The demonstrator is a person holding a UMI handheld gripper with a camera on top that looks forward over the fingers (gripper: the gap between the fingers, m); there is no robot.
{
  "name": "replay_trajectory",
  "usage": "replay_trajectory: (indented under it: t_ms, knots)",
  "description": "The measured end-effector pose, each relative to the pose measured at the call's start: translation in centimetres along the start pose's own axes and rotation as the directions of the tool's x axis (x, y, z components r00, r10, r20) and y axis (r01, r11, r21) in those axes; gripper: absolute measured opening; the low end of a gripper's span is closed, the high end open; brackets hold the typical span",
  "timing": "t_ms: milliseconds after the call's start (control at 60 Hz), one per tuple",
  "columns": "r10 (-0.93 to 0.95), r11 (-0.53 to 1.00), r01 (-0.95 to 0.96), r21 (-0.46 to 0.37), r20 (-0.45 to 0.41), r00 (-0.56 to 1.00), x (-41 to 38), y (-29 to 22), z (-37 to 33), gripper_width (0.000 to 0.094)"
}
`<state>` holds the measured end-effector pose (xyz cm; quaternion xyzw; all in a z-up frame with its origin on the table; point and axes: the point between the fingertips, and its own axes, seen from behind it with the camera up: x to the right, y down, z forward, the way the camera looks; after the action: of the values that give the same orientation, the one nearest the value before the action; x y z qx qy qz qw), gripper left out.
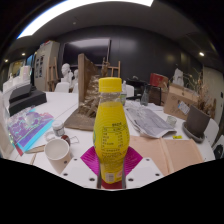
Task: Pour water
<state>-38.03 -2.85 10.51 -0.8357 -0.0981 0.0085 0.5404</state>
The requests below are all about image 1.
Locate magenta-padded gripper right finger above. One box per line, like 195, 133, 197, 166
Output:
124, 146, 165, 190

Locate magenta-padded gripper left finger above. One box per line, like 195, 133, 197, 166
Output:
60, 145, 101, 190

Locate yellow drink bottle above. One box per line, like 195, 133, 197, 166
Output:
93, 77, 131, 184

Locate cream ceramic mug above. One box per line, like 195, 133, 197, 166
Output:
44, 138, 72, 175

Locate white tape roll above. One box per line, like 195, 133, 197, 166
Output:
44, 130, 60, 143

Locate small jar with white lid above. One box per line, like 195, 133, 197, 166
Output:
52, 119, 66, 138

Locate plain wooden strip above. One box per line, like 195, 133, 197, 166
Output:
25, 144, 46, 155
29, 153, 37, 166

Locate crumpled newspaper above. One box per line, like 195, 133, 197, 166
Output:
123, 99, 178, 139

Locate small glass jar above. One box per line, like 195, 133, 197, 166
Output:
166, 115, 178, 128

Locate grey plant saucer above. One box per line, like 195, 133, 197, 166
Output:
181, 121, 205, 144

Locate golden brown sculpture on board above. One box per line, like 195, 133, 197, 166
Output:
63, 53, 101, 132

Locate purple colourful painting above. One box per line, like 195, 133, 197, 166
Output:
6, 108, 55, 153

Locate clear glass bottle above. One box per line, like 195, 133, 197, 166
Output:
140, 84, 150, 107

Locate black backpack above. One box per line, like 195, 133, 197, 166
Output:
213, 143, 224, 160

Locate cardboard box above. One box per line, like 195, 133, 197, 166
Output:
163, 83, 200, 121

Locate clear bottle with green label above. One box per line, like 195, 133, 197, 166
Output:
119, 79, 128, 106

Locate black flat box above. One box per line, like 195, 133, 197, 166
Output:
8, 89, 48, 117
9, 83, 34, 104

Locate clear plastic cover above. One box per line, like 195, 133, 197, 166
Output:
0, 89, 16, 159

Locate red box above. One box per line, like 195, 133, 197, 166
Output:
149, 72, 170, 89

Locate white plaster bust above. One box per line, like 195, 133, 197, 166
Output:
60, 63, 73, 84
71, 68, 80, 88

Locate white plaster figure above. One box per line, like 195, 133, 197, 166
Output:
173, 68, 185, 88

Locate wooden easel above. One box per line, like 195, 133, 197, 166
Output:
101, 59, 122, 79
46, 56, 60, 93

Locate round ceiling spotlights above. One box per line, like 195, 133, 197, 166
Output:
3, 50, 205, 64

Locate long ceiling light strip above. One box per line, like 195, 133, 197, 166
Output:
16, 0, 154, 39

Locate black wall screen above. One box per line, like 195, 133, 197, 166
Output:
62, 38, 112, 68

